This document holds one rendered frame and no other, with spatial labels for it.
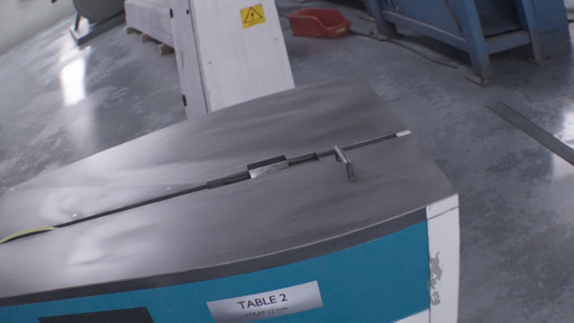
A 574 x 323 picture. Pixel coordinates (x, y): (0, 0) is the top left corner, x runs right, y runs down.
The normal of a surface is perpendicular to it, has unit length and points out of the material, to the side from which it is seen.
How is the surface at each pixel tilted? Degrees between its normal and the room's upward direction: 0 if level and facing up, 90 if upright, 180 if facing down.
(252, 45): 90
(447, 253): 90
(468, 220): 0
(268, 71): 90
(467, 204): 0
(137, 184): 0
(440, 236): 90
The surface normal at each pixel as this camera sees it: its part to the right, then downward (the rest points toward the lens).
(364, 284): 0.18, 0.36
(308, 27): -0.70, 0.43
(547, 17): 0.41, 0.29
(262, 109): -0.21, -0.90
